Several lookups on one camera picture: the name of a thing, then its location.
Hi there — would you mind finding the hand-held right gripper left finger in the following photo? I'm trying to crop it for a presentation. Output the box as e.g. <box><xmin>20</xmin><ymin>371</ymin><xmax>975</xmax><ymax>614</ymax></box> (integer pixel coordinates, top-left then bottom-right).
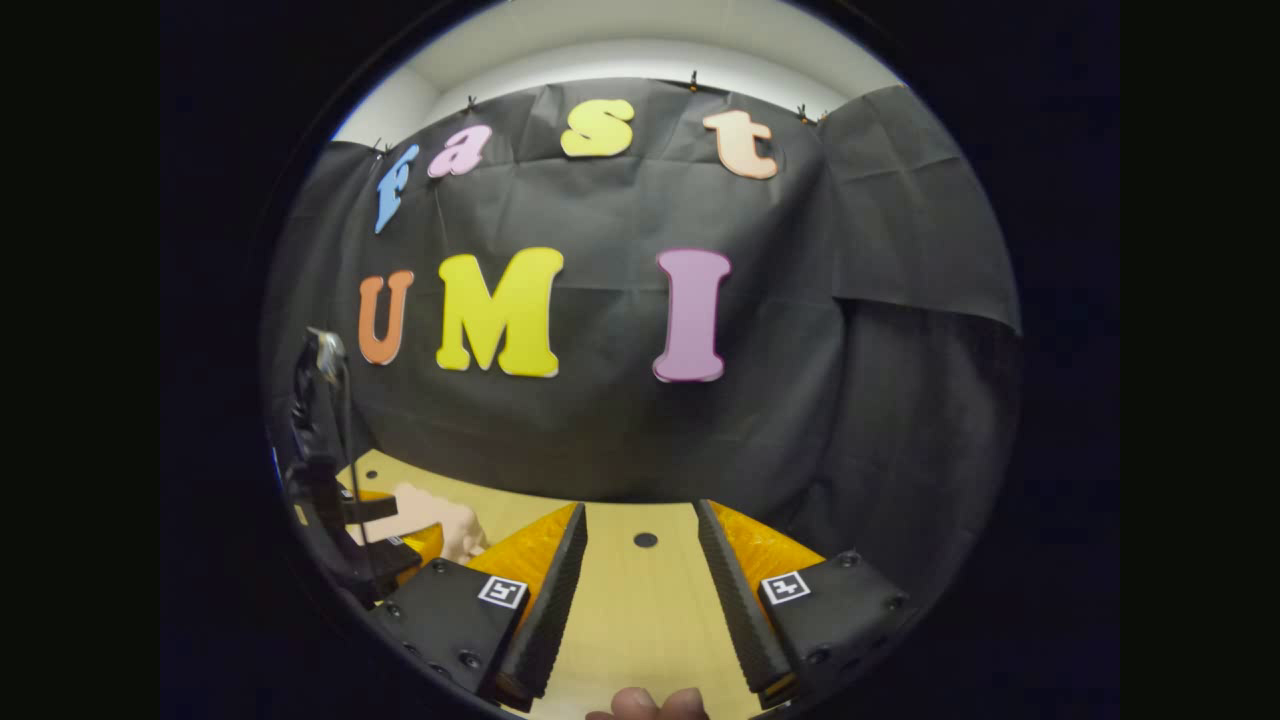
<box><xmin>368</xmin><ymin>500</ymin><xmax>589</xmax><ymax>713</ymax></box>

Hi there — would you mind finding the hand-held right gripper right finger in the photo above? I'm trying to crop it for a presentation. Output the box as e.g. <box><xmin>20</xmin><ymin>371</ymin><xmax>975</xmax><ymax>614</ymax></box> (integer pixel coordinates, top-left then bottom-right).
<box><xmin>695</xmin><ymin>498</ymin><xmax>916</xmax><ymax>709</ymax></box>

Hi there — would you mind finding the black backdrop cloth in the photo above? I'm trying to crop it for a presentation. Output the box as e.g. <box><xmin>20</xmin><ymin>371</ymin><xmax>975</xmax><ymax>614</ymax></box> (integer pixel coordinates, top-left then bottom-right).
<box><xmin>262</xmin><ymin>78</ymin><xmax>1023</xmax><ymax>611</ymax></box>

